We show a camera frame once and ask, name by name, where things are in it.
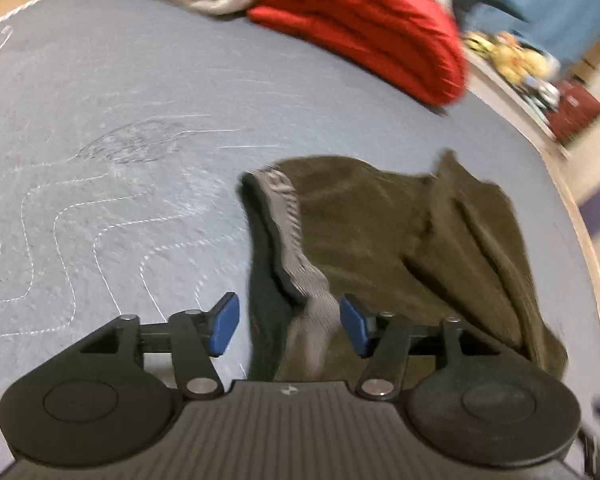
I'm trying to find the brown corduroy pants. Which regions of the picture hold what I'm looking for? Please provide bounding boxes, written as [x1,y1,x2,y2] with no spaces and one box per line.
[239,151,568,382]

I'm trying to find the yellow plush toy pile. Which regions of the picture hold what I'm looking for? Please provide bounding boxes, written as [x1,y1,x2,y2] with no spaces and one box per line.
[464,32,560,99]

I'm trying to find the folded red quilt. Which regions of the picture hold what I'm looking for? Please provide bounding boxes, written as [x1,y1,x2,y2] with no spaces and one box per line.
[248,0,467,106]

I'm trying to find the purple wall paper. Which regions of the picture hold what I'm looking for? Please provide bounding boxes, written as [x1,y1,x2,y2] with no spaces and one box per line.
[579,184,600,237]

